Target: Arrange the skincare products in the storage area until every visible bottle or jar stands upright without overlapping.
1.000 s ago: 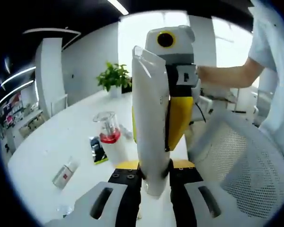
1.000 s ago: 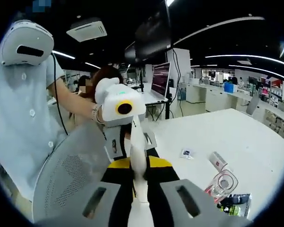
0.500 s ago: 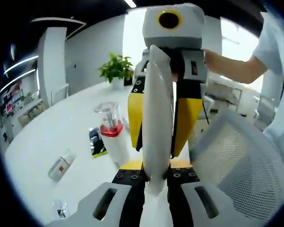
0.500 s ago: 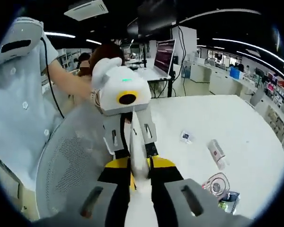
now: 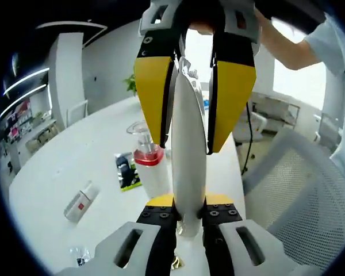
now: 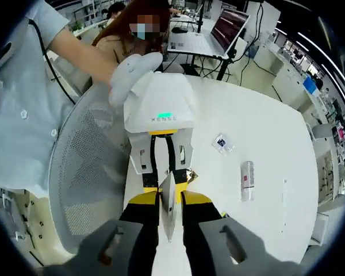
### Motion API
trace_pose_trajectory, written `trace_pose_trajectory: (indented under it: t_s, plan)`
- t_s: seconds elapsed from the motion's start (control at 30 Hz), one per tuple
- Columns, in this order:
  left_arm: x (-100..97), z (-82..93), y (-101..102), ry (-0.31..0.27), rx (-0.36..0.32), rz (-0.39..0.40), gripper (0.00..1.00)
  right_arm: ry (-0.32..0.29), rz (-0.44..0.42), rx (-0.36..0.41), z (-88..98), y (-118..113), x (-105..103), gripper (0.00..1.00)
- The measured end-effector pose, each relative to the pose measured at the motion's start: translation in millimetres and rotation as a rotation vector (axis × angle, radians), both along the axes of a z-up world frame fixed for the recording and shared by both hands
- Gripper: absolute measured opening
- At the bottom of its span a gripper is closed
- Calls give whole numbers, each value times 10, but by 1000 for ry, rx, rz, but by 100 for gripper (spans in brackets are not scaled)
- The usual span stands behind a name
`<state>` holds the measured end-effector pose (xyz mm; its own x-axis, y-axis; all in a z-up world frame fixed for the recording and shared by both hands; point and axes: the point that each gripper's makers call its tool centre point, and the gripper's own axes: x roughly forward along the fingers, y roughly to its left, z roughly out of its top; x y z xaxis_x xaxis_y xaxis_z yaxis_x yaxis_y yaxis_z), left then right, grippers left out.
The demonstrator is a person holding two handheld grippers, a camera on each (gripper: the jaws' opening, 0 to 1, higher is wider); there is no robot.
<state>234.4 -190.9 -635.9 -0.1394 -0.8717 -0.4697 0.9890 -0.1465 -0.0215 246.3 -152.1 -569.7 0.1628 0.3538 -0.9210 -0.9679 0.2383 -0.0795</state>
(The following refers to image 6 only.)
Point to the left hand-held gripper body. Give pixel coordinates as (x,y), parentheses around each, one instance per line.
(161,106)

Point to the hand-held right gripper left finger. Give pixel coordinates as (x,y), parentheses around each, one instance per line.
(138,230)

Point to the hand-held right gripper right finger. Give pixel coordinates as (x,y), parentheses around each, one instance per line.
(201,230)

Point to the gold foil skincare packet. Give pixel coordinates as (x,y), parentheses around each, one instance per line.
(194,175)

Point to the small clear skincare sachet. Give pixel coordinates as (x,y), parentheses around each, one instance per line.
(222,142)

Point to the small red label skincare bottle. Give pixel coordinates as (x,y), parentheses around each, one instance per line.
(247,178)

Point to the blue storage bin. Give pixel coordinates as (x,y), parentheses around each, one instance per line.
(310,85)

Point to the person's left hand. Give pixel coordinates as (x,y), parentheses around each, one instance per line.
(132,74)

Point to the white laptop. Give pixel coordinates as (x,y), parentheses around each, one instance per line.
(201,43)

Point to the black laptop stand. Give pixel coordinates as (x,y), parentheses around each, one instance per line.
(224,66)

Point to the white cabinet row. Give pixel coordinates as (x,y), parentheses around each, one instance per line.
(290,80)

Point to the person's light shirt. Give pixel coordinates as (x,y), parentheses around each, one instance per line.
(17,115)

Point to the shelves with goods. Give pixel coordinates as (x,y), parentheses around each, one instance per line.
(342,135)

